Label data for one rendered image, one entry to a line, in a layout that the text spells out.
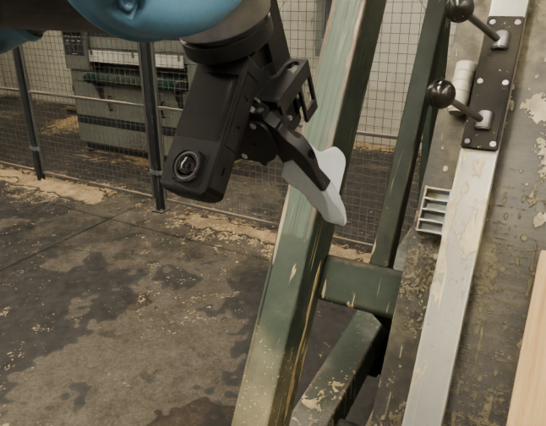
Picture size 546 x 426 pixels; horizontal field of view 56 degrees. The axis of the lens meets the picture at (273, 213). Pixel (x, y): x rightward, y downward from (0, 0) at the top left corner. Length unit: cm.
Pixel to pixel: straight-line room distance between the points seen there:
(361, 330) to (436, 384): 58
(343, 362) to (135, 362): 148
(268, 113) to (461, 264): 43
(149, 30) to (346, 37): 73
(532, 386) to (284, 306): 36
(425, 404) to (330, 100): 48
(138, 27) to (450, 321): 66
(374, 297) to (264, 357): 20
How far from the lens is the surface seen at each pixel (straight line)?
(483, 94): 81
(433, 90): 70
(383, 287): 85
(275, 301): 82
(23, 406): 248
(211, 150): 37
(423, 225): 81
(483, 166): 79
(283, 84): 44
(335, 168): 48
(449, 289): 77
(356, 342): 129
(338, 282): 87
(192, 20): 17
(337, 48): 89
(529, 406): 79
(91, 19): 18
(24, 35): 32
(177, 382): 240
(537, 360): 79
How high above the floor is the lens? 156
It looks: 23 degrees down
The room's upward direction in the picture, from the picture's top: straight up
